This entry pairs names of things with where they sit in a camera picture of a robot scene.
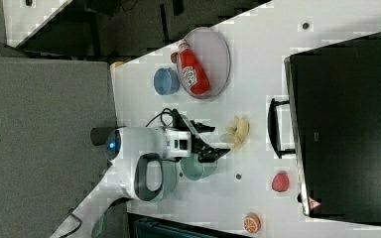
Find red ketchup bottle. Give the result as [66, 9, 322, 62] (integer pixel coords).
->
[179, 41, 210, 95]

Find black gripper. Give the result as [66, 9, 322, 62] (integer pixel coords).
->
[191, 120, 230, 163]

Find grey round plate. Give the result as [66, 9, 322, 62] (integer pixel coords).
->
[177, 27, 231, 99]

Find blue bowl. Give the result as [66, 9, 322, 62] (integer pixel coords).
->
[153, 68, 180, 95]

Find orange slice toy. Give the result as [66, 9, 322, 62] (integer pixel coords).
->
[243, 213, 261, 233]

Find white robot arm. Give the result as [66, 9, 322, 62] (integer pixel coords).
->
[50, 121, 230, 238]

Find green colander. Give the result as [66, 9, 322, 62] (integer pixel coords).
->
[137, 161, 178, 203]

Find black cylinder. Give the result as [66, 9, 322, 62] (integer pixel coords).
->
[90, 127, 115, 146]

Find green pot with handle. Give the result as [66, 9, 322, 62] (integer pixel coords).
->
[180, 154, 217, 180]

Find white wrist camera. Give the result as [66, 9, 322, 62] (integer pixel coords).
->
[175, 113, 199, 138]

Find black toaster oven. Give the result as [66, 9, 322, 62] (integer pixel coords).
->
[268, 32, 381, 226]

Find red strawberry toy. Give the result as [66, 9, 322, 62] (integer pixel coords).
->
[272, 172, 290, 192]

